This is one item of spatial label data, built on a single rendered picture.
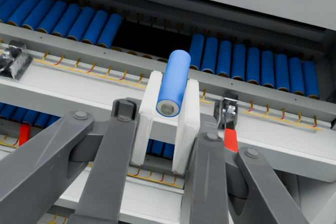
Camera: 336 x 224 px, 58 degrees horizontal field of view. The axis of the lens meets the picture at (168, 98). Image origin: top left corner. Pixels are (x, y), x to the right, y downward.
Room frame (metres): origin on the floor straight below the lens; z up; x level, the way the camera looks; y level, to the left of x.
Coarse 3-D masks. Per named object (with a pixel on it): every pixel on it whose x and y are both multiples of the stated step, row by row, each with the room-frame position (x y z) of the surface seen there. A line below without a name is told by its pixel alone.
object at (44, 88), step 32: (160, 0) 0.46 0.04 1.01; (192, 0) 0.45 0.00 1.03; (288, 32) 0.45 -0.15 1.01; (320, 32) 0.45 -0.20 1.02; (32, 64) 0.32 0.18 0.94; (64, 64) 0.33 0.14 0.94; (320, 64) 0.44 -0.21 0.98; (0, 96) 0.29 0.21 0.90; (32, 96) 0.29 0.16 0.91; (64, 96) 0.29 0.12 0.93; (96, 96) 0.30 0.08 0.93; (128, 96) 0.31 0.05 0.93; (320, 96) 0.38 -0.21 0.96; (160, 128) 0.29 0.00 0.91; (256, 128) 0.31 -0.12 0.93; (288, 128) 0.32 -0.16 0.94; (320, 128) 0.33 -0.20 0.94; (288, 160) 0.29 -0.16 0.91; (320, 160) 0.28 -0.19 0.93
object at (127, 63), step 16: (0, 32) 0.33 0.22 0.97; (16, 32) 0.34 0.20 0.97; (32, 32) 0.34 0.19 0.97; (32, 48) 0.33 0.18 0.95; (48, 48) 0.33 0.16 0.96; (64, 48) 0.33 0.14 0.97; (80, 48) 0.33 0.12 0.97; (96, 48) 0.34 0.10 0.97; (96, 64) 0.33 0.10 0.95; (112, 64) 0.33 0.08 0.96; (128, 64) 0.33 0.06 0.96; (144, 64) 0.33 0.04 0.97; (160, 64) 0.34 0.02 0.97; (208, 80) 0.33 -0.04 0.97; (224, 80) 0.34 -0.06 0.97; (240, 96) 0.33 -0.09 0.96; (256, 96) 0.33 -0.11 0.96; (272, 96) 0.33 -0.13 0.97; (288, 96) 0.34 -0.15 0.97; (304, 96) 0.34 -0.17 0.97; (288, 112) 0.33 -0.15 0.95; (304, 112) 0.33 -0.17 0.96; (320, 112) 0.33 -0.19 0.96
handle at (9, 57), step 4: (4, 52) 0.29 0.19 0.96; (8, 52) 0.29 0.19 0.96; (4, 56) 0.30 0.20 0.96; (8, 56) 0.29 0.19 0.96; (4, 60) 0.29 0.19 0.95; (8, 60) 0.29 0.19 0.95; (12, 60) 0.30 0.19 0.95; (0, 64) 0.28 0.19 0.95; (4, 64) 0.28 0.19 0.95; (8, 64) 0.29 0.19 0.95; (0, 68) 0.27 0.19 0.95
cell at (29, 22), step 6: (42, 0) 0.41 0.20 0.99; (48, 0) 0.41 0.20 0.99; (36, 6) 0.39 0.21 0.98; (42, 6) 0.40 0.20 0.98; (48, 6) 0.41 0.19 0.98; (36, 12) 0.38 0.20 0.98; (42, 12) 0.39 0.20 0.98; (30, 18) 0.37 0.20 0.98; (36, 18) 0.38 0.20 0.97; (42, 18) 0.39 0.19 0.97; (24, 24) 0.36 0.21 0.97; (30, 24) 0.36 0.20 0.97; (36, 24) 0.37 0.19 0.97
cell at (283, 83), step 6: (282, 54) 0.42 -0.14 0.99; (276, 60) 0.41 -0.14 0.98; (282, 60) 0.40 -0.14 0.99; (276, 66) 0.40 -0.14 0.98; (282, 66) 0.39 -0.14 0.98; (276, 72) 0.39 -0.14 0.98; (282, 72) 0.38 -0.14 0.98; (276, 78) 0.38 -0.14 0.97; (282, 78) 0.37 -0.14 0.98; (288, 78) 0.38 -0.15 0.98; (276, 84) 0.37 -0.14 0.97; (282, 84) 0.36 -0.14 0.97; (288, 84) 0.36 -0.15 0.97; (288, 90) 0.36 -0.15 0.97
